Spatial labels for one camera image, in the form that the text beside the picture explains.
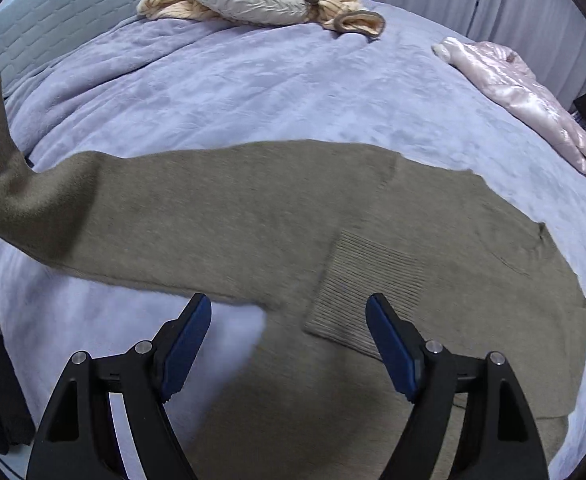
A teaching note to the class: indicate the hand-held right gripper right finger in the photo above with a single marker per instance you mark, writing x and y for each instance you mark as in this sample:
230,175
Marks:
393,350

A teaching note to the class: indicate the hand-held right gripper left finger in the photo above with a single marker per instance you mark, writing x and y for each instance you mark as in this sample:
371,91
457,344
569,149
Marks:
190,340

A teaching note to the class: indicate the olive knit sweater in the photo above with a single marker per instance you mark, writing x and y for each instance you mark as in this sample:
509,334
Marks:
273,210

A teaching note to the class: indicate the grey quilted headboard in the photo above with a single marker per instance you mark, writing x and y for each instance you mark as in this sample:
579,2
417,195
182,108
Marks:
48,25

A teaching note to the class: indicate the peach knit garment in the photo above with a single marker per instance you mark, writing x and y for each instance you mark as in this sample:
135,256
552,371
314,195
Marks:
173,2

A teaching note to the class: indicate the lavender fleece blanket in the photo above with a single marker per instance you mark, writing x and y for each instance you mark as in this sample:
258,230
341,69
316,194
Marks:
273,95

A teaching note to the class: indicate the pink satin jacket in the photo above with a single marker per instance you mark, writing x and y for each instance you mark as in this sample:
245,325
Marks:
523,90

